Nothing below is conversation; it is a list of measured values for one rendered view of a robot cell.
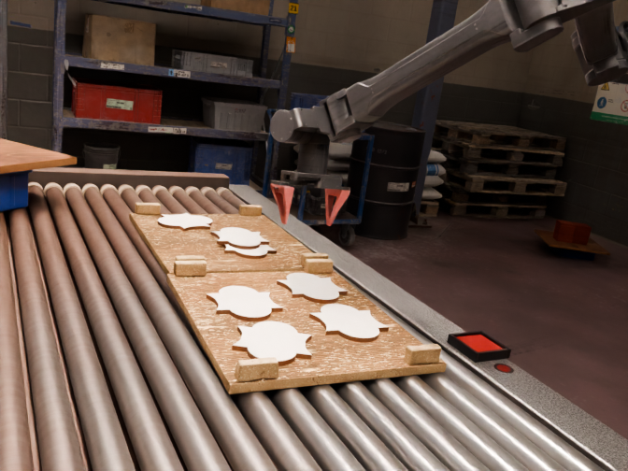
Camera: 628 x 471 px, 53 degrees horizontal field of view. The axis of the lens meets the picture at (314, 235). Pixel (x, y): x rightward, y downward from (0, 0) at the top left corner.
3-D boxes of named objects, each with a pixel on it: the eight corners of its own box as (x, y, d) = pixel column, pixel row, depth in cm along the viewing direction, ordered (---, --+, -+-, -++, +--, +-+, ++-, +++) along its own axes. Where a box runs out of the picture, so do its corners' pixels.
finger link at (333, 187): (347, 228, 123) (351, 179, 122) (314, 227, 120) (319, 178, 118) (330, 223, 129) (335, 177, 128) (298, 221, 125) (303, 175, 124)
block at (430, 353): (434, 358, 100) (437, 342, 99) (440, 363, 98) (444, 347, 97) (402, 361, 97) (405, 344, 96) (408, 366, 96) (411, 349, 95)
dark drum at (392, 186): (386, 221, 580) (403, 122, 556) (421, 240, 528) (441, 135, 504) (327, 219, 555) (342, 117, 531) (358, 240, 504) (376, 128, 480)
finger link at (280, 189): (315, 227, 120) (320, 178, 118) (280, 226, 116) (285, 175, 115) (299, 222, 126) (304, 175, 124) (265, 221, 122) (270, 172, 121)
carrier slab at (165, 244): (262, 220, 171) (263, 214, 171) (332, 274, 136) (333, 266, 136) (129, 219, 155) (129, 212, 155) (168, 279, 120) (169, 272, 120)
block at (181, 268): (204, 273, 122) (206, 259, 121) (206, 276, 120) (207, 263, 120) (172, 273, 119) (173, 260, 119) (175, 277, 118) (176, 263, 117)
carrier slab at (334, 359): (333, 277, 134) (334, 270, 134) (445, 372, 99) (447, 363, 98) (165, 281, 120) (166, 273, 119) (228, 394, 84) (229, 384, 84)
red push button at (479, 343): (479, 341, 114) (480, 334, 113) (502, 356, 109) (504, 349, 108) (452, 344, 111) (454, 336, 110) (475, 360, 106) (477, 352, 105)
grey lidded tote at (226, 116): (249, 127, 586) (252, 101, 579) (265, 134, 556) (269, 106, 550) (197, 123, 561) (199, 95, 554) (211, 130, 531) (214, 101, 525)
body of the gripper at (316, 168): (342, 185, 121) (346, 147, 120) (293, 182, 116) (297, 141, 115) (326, 182, 127) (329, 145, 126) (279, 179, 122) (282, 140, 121)
